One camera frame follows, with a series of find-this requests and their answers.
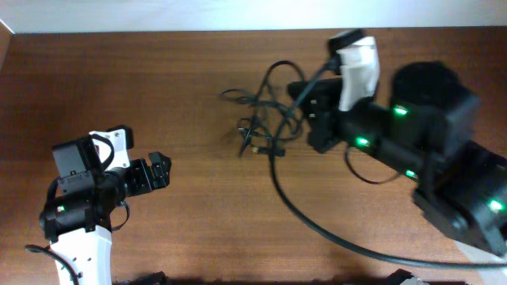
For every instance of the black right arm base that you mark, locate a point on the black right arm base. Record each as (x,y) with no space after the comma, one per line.
(402,277)

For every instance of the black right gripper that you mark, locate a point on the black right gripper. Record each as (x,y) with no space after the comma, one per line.
(322,119)

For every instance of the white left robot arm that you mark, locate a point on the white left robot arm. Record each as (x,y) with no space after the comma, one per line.
(96,176)

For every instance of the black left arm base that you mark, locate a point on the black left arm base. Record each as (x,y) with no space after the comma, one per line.
(157,278)

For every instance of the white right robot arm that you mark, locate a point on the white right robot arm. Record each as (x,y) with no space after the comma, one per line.
(424,134)

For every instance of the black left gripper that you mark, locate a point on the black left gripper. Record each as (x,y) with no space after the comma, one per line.
(144,182)

